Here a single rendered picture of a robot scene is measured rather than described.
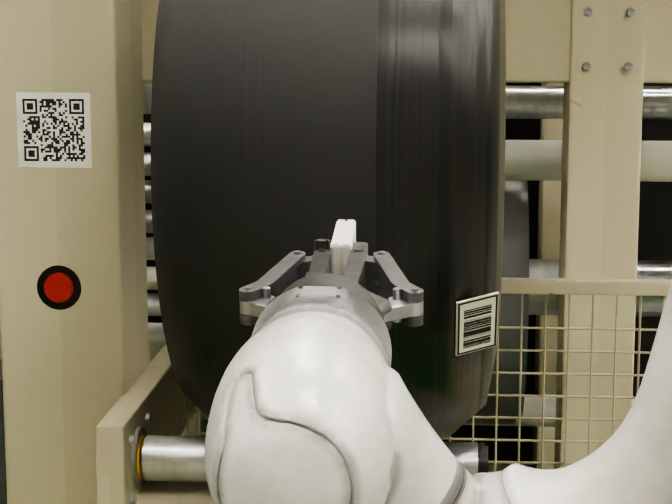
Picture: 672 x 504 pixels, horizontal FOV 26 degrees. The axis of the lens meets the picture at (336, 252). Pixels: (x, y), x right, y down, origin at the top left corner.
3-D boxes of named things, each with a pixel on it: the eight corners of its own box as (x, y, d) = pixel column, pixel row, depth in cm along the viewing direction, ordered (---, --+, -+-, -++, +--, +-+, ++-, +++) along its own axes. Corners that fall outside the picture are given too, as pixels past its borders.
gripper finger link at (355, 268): (335, 287, 97) (356, 287, 97) (350, 238, 108) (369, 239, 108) (336, 341, 99) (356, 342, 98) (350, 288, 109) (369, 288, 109)
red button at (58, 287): (43, 302, 148) (42, 273, 147) (48, 299, 150) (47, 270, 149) (72, 303, 148) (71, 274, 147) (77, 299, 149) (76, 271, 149)
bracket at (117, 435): (97, 524, 140) (94, 426, 138) (173, 412, 179) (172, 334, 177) (131, 525, 139) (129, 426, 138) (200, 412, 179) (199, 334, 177)
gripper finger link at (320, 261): (323, 341, 99) (302, 341, 99) (331, 288, 109) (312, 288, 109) (322, 287, 97) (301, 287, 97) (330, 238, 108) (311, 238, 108)
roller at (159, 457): (129, 437, 142) (139, 431, 147) (129, 484, 142) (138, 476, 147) (488, 445, 140) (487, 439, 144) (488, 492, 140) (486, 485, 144)
